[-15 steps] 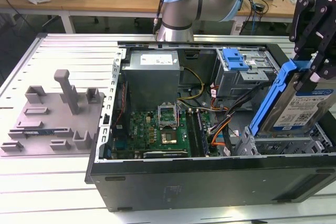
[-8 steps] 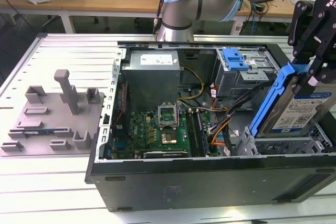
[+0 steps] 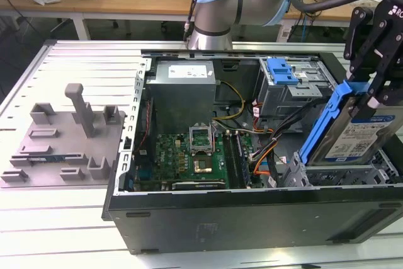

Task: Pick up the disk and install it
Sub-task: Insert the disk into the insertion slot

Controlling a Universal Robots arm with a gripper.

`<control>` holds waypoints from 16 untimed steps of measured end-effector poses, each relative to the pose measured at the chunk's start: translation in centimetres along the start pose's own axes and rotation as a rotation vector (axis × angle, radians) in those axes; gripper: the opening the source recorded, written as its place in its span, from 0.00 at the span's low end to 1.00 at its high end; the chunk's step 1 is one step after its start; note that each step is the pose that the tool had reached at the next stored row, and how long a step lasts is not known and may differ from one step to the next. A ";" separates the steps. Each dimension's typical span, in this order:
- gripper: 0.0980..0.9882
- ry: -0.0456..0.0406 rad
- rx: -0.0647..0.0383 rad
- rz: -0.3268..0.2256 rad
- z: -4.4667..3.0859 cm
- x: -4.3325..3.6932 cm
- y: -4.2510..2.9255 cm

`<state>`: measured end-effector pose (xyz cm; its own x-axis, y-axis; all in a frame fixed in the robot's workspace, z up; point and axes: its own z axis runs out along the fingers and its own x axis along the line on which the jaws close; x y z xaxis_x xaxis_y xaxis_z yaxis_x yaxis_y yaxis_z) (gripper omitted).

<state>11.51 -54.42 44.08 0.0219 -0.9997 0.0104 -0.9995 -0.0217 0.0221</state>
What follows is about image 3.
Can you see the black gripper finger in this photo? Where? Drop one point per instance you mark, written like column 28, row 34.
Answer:
column 357, row 32
column 390, row 86

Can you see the hard disk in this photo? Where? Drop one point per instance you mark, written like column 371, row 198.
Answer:
column 352, row 140

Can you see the metal disk bay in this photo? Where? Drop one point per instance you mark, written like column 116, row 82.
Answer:
column 340, row 176

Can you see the blue drive latch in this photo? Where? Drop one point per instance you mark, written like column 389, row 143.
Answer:
column 280, row 72

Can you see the grey optical drive cage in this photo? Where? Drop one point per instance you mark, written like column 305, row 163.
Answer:
column 283, row 99

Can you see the black RAM slot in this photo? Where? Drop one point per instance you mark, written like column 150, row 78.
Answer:
column 231, row 158
column 244, row 158

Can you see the grey power supply unit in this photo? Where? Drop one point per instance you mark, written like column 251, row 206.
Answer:
column 179, row 99

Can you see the black PC case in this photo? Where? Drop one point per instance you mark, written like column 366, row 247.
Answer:
column 252, row 218

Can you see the CPU socket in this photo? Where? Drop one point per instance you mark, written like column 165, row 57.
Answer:
column 203, row 165

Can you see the black graphics card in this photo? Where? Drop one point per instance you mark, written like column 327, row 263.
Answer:
column 198, row 185

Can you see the green motherboard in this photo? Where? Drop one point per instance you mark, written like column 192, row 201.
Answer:
column 173, row 155

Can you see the wooden desk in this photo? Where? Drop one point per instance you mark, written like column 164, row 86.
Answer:
column 126, row 1

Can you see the grey parts rack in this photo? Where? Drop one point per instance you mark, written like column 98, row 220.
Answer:
column 63, row 143

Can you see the green RAM stick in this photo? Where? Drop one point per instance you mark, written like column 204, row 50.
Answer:
column 47, row 157

